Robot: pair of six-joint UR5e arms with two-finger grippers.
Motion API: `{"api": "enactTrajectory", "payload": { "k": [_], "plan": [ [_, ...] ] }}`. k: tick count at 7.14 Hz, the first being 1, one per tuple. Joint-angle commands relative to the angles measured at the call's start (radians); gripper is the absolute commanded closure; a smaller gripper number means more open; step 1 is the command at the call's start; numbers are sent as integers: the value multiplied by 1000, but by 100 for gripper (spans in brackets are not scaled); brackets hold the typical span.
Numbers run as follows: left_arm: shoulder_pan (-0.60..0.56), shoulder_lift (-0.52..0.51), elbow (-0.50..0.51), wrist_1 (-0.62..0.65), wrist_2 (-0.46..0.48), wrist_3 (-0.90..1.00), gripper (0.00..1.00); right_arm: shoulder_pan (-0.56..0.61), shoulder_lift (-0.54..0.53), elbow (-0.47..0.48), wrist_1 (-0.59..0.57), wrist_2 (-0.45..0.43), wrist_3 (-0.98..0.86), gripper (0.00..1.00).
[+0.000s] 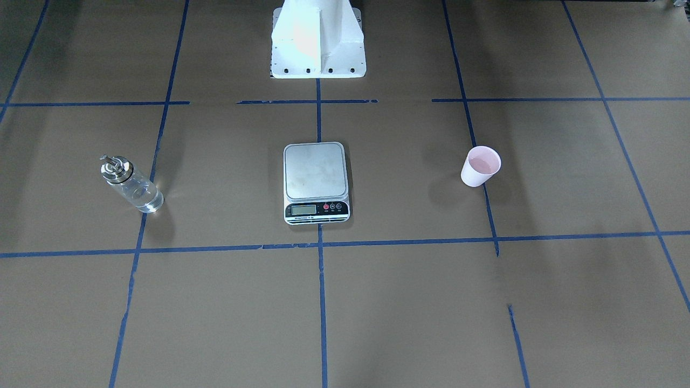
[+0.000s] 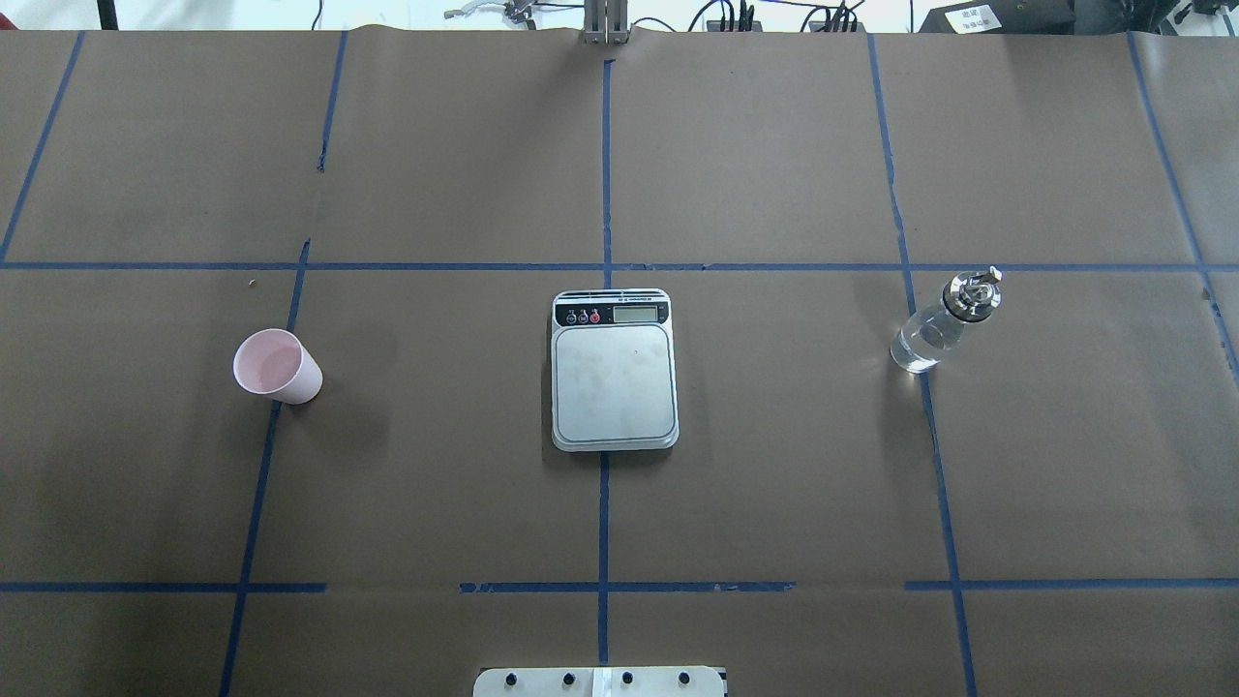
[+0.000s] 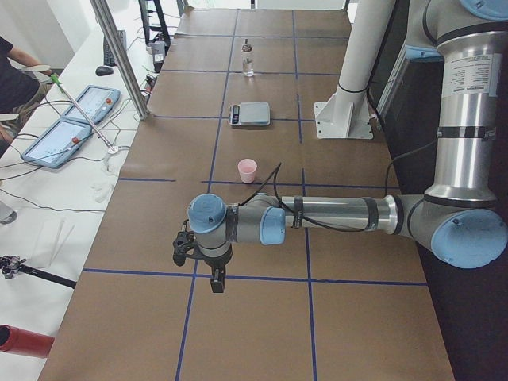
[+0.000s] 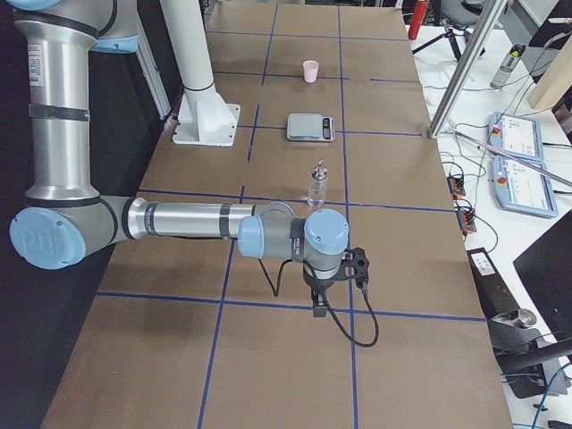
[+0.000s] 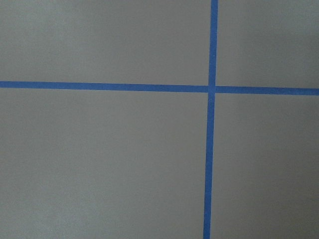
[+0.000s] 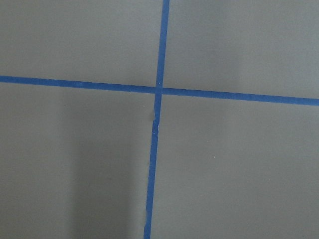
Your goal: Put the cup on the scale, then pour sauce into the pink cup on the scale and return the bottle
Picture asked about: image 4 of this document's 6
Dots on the orange black connector box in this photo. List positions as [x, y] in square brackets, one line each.
[456, 186]
[466, 220]

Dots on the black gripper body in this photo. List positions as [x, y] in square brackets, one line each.
[314, 283]

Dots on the pink paper cup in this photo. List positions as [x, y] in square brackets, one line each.
[310, 70]

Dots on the black clamp stand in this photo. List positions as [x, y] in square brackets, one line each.
[528, 360]

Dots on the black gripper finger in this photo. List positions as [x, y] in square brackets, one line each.
[319, 307]

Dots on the glass sauce bottle metal spout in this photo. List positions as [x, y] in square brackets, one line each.
[318, 186]

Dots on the aluminium frame post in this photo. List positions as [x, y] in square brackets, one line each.
[484, 24]

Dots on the lower blue teach pendant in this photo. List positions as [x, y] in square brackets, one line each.
[521, 189]

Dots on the black monitor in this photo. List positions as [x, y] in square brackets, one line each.
[545, 272]

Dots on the black box white label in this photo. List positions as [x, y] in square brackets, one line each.
[494, 294]

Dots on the upper orange black connector box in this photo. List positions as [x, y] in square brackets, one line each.
[456, 186]

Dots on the upper blue teach pendant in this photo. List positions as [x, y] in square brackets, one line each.
[519, 135]

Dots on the black tripod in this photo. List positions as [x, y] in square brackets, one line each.
[451, 32]

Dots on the clear water bottle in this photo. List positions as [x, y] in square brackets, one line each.
[507, 66]

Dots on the blue teach pendant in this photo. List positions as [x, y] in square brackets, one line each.
[519, 135]
[521, 189]

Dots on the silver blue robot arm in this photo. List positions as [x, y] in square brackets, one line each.
[67, 219]

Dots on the red cylinder bottle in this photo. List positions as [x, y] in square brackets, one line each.
[418, 18]

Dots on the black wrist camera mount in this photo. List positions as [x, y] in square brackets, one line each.
[354, 266]

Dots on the lower orange black connector box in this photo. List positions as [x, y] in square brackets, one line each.
[466, 220]

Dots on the silver digital kitchen scale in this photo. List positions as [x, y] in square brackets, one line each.
[310, 127]

